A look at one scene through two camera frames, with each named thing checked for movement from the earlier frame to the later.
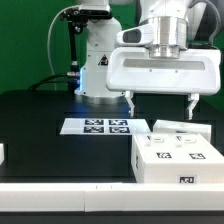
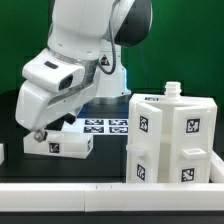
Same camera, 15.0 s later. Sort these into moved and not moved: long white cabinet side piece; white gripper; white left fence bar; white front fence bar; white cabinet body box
Moved: white cabinet body box; long white cabinet side piece; white gripper
Not moved: white left fence bar; white front fence bar
